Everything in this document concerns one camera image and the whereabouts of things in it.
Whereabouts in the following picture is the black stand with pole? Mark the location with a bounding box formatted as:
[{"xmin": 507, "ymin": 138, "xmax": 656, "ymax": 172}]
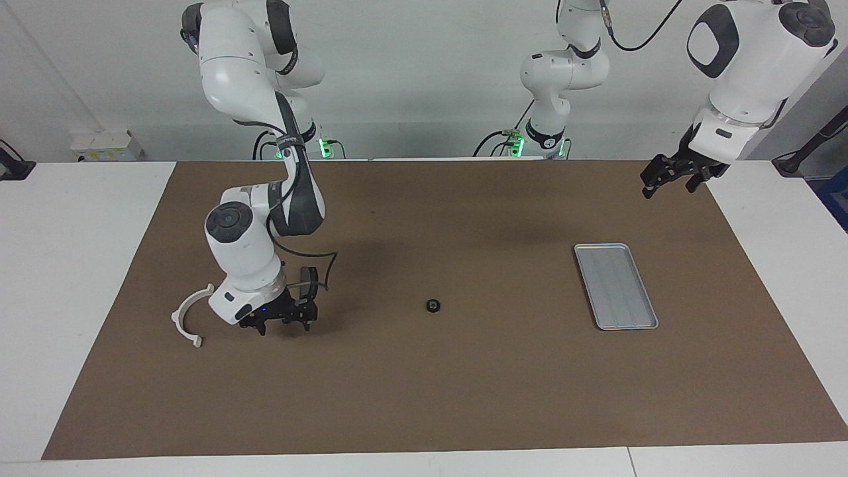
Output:
[{"xmin": 772, "ymin": 106, "xmax": 848, "ymax": 176}]

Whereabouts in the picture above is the white curved plastic bracket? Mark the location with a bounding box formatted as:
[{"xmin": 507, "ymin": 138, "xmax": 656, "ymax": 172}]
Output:
[{"xmin": 171, "ymin": 284, "xmax": 216, "ymax": 348}]

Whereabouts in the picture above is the silver metal tray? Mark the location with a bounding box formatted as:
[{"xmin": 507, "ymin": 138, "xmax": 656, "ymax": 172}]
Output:
[{"xmin": 574, "ymin": 243, "xmax": 659, "ymax": 331}]

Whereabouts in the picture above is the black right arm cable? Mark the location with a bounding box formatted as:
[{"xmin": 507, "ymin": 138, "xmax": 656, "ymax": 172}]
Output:
[{"xmin": 268, "ymin": 166, "xmax": 339, "ymax": 292}]

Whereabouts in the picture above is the white socket box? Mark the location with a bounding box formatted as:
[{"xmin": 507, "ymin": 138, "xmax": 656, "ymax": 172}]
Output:
[{"xmin": 70, "ymin": 129, "xmax": 144, "ymax": 162}]

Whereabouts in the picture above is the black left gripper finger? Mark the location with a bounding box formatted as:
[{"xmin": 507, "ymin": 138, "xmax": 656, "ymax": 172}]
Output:
[
  {"xmin": 685, "ymin": 167, "xmax": 714, "ymax": 195},
  {"xmin": 639, "ymin": 154, "xmax": 684, "ymax": 200}
]

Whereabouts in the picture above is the black table clamp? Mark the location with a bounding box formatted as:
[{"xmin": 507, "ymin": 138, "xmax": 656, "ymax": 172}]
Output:
[{"xmin": 0, "ymin": 139, "xmax": 36, "ymax": 181}]

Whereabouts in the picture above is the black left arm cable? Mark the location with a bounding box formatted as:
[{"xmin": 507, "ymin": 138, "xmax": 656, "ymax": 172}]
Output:
[{"xmin": 598, "ymin": 0, "xmax": 684, "ymax": 52}]

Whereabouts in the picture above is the brown table mat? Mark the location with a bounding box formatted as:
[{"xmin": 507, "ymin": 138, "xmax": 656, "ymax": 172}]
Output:
[{"xmin": 41, "ymin": 159, "xmax": 848, "ymax": 461}]

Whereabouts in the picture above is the blue box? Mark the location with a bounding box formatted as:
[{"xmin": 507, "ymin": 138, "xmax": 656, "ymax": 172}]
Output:
[{"xmin": 816, "ymin": 182, "xmax": 848, "ymax": 233}]

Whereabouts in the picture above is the black base cable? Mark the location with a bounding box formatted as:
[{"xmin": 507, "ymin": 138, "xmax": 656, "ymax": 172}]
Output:
[
  {"xmin": 252, "ymin": 129, "xmax": 279, "ymax": 160},
  {"xmin": 473, "ymin": 99, "xmax": 536, "ymax": 158}
]

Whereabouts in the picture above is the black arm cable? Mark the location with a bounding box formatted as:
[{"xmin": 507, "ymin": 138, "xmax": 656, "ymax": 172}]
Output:
[
  {"xmin": 598, "ymin": 0, "xmax": 684, "ymax": 52},
  {"xmin": 268, "ymin": 166, "xmax": 339, "ymax": 292}
]

